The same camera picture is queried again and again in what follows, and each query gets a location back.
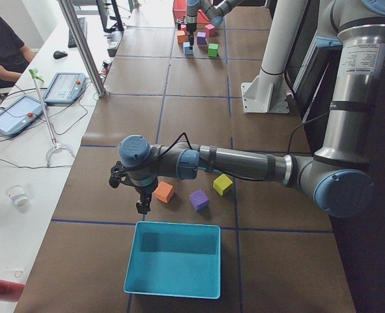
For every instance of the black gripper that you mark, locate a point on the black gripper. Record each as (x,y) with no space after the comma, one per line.
(145,190)
(191,27)

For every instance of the light blue foam block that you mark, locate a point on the light blue foam block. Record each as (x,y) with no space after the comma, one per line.
(187,48)

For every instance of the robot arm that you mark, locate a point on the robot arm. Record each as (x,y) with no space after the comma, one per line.
(215,14)
(335,177)

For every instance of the purple foam block right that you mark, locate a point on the purple foam block right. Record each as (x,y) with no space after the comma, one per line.
(201,38)

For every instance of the purple foam block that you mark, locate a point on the purple foam block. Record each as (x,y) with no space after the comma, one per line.
(199,200)
(201,38)

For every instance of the orange foam block right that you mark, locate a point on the orange foam block right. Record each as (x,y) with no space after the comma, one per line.
(181,37)

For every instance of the orange foam block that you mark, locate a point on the orange foam block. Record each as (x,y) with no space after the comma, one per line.
(181,37)
(164,191)

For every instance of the magenta foam block lower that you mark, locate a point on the magenta foam block lower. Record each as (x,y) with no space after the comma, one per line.
(210,30)

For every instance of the red plastic bin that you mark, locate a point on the red plastic bin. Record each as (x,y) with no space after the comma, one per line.
(181,8)

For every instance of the orange foam block left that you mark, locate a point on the orange foam block left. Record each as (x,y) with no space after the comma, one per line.
(164,191)

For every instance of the green foam block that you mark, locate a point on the green foam block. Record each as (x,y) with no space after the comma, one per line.
(213,50)

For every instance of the purple foam block left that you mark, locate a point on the purple foam block left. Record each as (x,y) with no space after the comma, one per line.
(199,200)

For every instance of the teal plastic bin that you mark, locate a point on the teal plastic bin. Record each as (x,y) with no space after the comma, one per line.
(175,260)

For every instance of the yellow foam block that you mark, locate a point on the yellow foam block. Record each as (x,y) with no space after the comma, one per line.
(222,184)

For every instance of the paper cup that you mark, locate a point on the paper cup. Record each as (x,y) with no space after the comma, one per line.
(17,195)

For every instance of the black computer mouse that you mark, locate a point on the black computer mouse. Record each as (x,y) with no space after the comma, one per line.
(59,54)

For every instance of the far teach pendant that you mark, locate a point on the far teach pendant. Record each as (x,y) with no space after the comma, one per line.
(64,89)

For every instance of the teach pendant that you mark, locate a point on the teach pendant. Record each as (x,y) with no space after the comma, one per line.
(64,89)
(19,115)

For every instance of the near teach pendant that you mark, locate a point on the near teach pendant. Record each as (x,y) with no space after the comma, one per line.
(19,115)

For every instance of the grabber reach tool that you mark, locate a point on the grabber reach tool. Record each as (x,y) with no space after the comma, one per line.
(56,146)

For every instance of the red bottle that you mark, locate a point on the red bottle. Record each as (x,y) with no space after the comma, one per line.
(10,291)

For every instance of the person in black shirt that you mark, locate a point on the person in black shirt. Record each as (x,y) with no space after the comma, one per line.
(15,55)

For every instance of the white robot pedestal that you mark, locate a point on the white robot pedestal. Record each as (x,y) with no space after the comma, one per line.
(267,92)

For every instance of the aluminium frame post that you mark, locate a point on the aluminium frame post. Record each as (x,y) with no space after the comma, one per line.
(71,18)

